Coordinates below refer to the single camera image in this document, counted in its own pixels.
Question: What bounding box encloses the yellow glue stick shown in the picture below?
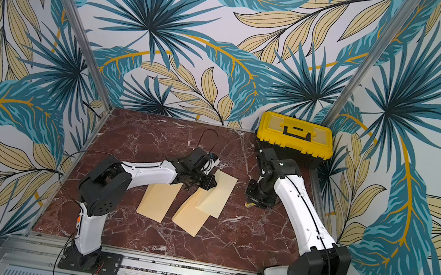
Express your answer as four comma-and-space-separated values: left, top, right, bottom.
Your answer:
245, 202, 255, 209

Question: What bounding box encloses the manila envelope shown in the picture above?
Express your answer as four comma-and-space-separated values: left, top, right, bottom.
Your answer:
172, 188, 210, 237
136, 183, 183, 223
195, 170, 238, 219

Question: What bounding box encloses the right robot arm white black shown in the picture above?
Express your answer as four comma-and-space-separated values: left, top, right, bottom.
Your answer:
245, 148, 352, 275

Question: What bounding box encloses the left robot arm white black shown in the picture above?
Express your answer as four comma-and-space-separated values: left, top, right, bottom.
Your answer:
57, 147, 219, 275

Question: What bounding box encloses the yellow black toolbox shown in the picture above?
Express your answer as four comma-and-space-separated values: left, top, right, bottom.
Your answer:
256, 111, 333, 169

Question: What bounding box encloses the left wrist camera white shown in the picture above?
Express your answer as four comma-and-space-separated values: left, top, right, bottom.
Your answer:
203, 155, 220, 175

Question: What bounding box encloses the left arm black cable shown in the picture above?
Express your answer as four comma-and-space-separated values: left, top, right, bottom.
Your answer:
196, 127, 222, 157

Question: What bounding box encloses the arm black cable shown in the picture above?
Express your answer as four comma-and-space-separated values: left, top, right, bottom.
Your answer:
267, 174, 353, 275
196, 127, 222, 157

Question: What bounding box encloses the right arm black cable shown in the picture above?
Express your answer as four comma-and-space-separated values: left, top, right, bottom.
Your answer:
267, 174, 353, 275

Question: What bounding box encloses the right aluminium corner post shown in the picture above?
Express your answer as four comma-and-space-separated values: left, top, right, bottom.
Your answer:
321, 0, 421, 128

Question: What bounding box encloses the aluminium corner post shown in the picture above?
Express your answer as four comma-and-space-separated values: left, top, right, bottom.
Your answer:
321, 0, 421, 128
61, 0, 113, 112

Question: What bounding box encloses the left aluminium corner post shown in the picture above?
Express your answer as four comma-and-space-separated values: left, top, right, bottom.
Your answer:
61, 0, 113, 112

